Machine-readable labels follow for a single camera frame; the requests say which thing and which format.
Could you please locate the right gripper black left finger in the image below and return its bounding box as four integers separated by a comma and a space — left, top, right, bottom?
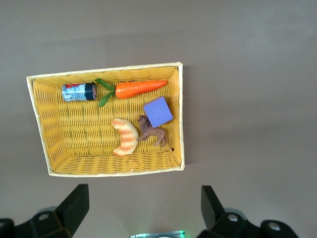
0, 183, 90, 238

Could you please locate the brown lion figurine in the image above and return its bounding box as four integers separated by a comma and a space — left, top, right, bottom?
136, 115, 174, 152

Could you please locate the small can with black lid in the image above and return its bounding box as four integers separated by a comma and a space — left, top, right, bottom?
61, 82, 97, 103

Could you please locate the purple cube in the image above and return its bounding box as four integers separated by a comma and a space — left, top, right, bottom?
143, 96, 173, 128

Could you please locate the orange toy carrot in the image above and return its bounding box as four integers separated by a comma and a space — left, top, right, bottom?
95, 78, 169, 108

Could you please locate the yellow wicker basket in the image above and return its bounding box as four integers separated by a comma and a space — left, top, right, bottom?
26, 61, 186, 178

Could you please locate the toy croissant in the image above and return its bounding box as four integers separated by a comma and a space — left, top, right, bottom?
110, 118, 139, 158

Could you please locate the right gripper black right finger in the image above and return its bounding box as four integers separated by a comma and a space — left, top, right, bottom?
197, 185, 299, 238

